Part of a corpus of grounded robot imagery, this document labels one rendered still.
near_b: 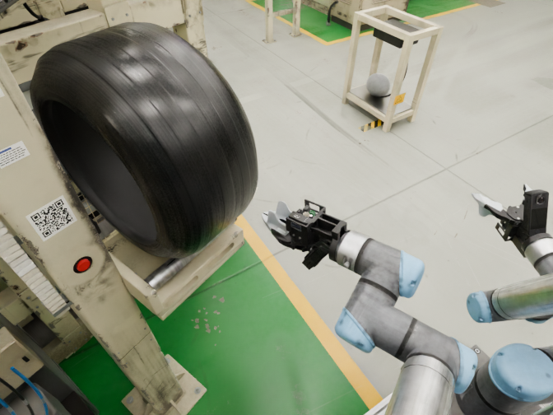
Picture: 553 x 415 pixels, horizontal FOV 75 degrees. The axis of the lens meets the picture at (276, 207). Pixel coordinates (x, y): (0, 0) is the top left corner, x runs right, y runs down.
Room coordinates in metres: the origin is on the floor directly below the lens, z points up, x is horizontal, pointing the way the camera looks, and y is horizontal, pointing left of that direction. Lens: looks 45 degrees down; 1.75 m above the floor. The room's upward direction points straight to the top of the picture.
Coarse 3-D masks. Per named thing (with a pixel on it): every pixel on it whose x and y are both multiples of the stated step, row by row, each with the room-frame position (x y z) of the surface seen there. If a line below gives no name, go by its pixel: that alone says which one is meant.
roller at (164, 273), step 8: (232, 224) 0.78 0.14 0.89; (192, 256) 0.64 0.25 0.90; (168, 264) 0.59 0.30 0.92; (176, 264) 0.60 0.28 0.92; (184, 264) 0.61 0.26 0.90; (160, 272) 0.57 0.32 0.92; (168, 272) 0.57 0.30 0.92; (176, 272) 0.59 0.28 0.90; (144, 280) 0.55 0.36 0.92; (152, 280) 0.54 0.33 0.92; (160, 280) 0.55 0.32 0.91; (168, 280) 0.56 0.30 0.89
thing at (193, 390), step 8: (168, 360) 0.68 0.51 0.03; (176, 368) 0.65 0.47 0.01; (184, 376) 0.61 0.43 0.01; (192, 376) 0.61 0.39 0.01; (184, 384) 0.58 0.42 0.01; (192, 384) 0.58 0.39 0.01; (200, 384) 0.58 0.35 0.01; (136, 392) 0.55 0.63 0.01; (184, 392) 0.54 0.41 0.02; (192, 392) 0.55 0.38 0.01; (200, 392) 0.55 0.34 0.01; (128, 400) 0.51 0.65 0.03; (136, 400) 0.51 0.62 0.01; (144, 400) 0.51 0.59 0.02; (184, 400) 0.51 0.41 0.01; (192, 400) 0.51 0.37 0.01; (128, 408) 0.48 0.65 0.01; (136, 408) 0.48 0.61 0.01; (144, 408) 0.48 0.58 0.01; (184, 408) 0.48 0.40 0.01
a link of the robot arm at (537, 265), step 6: (552, 252) 0.52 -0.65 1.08; (540, 258) 0.52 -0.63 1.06; (546, 258) 0.51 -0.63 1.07; (552, 258) 0.50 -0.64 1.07; (534, 264) 0.51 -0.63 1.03; (540, 264) 0.50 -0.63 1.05; (546, 264) 0.50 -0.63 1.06; (552, 264) 0.49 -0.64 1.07; (540, 270) 0.49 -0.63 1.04; (546, 270) 0.48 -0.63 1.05; (552, 270) 0.48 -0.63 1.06
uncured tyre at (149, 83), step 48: (96, 48) 0.72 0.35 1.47; (144, 48) 0.74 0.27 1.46; (192, 48) 0.80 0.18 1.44; (48, 96) 0.70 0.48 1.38; (96, 96) 0.62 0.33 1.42; (144, 96) 0.62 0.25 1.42; (192, 96) 0.67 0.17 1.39; (96, 144) 0.92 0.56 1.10; (144, 144) 0.56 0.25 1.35; (192, 144) 0.59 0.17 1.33; (240, 144) 0.67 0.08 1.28; (96, 192) 0.80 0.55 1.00; (144, 192) 0.54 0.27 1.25; (192, 192) 0.54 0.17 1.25; (240, 192) 0.63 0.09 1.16; (144, 240) 0.62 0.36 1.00; (192, 240) 0.53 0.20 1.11
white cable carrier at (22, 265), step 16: (0, 224) 0.44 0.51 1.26; (0, 240) 0.43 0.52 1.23; (16, 240) 0.45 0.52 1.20; (16, 256) 0.43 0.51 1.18; (16, 272) 0.42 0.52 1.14; (32, 272) 0.43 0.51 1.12; (32, 288) 0.42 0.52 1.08; (48, 288) 0.44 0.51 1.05; (48, 304) 0.42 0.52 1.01; (64, 304) 0.44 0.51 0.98
